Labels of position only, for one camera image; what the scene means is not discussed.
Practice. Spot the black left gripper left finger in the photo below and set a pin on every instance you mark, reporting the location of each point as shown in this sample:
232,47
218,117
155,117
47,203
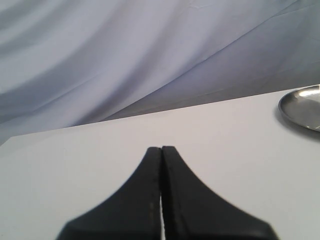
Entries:
131,213

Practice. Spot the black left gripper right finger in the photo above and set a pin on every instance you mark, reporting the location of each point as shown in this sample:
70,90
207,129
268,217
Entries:
192,211

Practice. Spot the round stainless steel plate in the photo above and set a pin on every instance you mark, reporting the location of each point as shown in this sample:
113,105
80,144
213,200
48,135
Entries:
302,107

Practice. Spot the grey backdrop curtain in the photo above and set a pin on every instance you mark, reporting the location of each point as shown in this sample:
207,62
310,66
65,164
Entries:
67,63

